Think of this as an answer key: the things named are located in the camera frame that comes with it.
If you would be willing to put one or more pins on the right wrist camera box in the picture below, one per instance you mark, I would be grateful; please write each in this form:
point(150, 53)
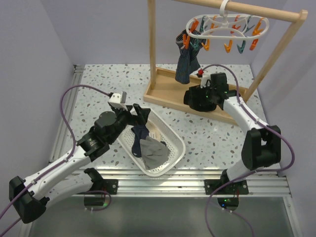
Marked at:
point(205, 78)

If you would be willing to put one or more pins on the white perforated plastic basket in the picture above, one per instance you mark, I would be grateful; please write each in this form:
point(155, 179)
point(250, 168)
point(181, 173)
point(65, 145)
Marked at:
point(161, 131)

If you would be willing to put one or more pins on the white round clip hanger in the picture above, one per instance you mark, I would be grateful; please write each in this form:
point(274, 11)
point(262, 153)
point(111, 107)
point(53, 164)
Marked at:
point(225, 26)

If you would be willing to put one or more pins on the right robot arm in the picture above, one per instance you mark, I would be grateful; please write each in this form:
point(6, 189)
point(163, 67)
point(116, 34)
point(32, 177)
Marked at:
point(262, 144)

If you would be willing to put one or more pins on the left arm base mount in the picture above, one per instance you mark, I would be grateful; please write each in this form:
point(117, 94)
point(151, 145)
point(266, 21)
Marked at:
point(99, 197)

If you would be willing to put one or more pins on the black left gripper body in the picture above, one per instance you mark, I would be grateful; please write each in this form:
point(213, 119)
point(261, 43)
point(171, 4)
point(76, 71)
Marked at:
point(124, 118)

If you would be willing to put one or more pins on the black underwear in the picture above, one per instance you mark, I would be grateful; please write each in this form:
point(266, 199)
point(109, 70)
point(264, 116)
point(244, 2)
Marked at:
point(195, 103)

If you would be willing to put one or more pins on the navy striped underwear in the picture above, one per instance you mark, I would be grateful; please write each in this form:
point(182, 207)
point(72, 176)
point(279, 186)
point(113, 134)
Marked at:
point(187, 62)

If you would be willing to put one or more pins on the wooden clothes rack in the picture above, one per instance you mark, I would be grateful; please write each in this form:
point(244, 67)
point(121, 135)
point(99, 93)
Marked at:
point(164, 90)

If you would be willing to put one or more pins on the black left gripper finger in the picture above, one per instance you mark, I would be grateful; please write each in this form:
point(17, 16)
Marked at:
point(128, 111)
point(142, 114)

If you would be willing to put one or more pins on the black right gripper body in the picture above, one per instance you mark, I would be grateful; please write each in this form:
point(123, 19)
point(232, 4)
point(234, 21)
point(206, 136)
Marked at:
point(210, 92)

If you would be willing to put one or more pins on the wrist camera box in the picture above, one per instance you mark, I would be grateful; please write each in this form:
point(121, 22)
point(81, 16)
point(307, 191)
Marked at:
point(117, 100)
point(205, 78)

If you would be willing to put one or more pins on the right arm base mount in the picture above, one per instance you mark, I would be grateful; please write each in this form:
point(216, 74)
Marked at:
point(230, 203)

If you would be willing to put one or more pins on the grey underwear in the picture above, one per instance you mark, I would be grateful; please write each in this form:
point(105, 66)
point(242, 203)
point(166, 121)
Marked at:
point(153, 152)

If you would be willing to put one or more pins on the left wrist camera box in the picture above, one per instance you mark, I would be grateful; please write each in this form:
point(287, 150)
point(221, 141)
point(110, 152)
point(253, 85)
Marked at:
point(117, 100)

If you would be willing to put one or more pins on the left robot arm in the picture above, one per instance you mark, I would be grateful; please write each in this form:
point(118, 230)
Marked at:
point(31, 196)

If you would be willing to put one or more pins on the aluminium frame rails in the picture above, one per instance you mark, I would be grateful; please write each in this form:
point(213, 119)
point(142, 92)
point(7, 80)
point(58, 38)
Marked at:
point(212, 146)

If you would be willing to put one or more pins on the navy underwear with beige band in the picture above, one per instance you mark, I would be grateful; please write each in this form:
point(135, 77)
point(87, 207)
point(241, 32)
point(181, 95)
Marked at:
point(140, 132)

